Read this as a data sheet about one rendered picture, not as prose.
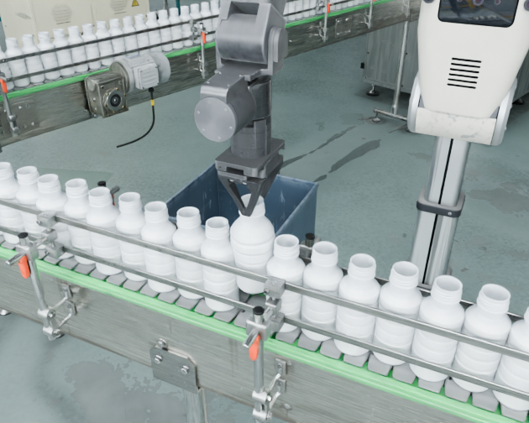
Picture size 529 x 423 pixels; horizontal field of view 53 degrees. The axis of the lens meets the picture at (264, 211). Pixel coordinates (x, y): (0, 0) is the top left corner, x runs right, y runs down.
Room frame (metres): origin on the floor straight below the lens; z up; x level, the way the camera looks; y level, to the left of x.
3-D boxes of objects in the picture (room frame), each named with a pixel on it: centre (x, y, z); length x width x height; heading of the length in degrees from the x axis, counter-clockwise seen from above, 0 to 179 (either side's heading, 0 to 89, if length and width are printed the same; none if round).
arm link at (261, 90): (0.68, 0.02, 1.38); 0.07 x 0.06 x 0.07; 155
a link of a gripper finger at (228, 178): (0.68, 0.02, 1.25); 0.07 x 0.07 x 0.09; 65
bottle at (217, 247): (0.71, 0.07, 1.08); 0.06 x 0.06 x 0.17
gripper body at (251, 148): (0.69, 0.02, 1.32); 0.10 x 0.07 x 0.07; 155
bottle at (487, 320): (0.54, -0.30, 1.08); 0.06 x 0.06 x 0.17
